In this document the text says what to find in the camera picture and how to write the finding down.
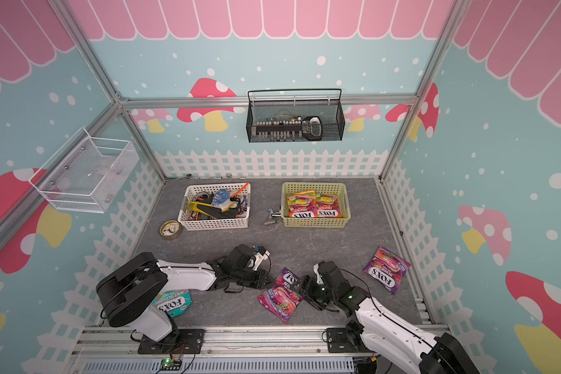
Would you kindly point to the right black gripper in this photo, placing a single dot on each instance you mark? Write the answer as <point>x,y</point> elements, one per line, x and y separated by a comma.
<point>308,291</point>

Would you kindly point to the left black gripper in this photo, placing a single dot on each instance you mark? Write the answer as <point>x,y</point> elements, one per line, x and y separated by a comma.
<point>260,276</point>

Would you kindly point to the purple Fox's berries bag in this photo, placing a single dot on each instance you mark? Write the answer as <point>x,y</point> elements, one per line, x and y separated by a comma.
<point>281,299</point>

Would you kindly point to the teal Fox's mint bag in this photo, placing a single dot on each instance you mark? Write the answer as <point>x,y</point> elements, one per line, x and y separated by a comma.
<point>174,303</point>

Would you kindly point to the orange Fox's fruits bag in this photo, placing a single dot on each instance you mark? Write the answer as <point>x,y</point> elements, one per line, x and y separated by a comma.
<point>302,205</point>

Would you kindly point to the orange white candy bag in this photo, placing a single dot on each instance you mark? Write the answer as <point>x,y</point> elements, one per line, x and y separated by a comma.
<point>327,206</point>

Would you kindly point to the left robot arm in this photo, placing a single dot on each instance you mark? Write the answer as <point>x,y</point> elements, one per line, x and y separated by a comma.
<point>127,294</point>

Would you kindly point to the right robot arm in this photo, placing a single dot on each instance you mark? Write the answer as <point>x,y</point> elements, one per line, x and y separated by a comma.
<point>374,328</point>

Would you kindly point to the white plastic basket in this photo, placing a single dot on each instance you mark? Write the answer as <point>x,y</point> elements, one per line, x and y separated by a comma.
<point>193,221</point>

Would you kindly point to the green plastic basket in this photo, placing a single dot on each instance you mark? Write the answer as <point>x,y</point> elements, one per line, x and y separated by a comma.
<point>338,189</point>

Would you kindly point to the yellow black tool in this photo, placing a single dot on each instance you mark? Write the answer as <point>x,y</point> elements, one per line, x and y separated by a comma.
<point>213,212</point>

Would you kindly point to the metal fitting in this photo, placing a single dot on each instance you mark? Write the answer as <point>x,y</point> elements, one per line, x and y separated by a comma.
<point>274,215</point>

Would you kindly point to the tape roll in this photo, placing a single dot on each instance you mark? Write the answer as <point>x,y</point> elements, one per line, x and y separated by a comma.
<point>170,230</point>

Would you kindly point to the orange tube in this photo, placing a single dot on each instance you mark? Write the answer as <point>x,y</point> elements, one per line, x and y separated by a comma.
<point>240,190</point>

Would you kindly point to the small green circuit board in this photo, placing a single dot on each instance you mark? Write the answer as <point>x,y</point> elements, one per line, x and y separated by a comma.
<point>170,365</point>

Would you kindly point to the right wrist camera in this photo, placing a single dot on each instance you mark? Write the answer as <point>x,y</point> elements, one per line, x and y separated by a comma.
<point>316,270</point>

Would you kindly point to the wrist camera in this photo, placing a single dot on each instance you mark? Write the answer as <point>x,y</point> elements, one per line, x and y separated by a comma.
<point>316,270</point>
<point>260,255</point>

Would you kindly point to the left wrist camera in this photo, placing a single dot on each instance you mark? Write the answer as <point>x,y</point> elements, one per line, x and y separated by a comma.
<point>260,255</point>

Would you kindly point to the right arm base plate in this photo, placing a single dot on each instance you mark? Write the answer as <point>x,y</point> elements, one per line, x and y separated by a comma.
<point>344,340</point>

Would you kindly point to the purple Fox's bag near wall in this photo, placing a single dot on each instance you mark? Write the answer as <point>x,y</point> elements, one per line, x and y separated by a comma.
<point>388,268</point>

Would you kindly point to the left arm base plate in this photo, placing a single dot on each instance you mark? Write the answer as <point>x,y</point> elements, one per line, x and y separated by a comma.
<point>178,342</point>

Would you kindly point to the socket set in wall basket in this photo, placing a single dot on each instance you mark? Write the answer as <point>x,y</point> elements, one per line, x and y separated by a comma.
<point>275,130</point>

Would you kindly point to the black wire wall basket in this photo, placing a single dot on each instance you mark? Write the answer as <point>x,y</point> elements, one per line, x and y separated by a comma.
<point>320,109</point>

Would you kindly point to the white wire wall basket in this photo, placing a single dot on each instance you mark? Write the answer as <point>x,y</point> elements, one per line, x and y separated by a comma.
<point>86,173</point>

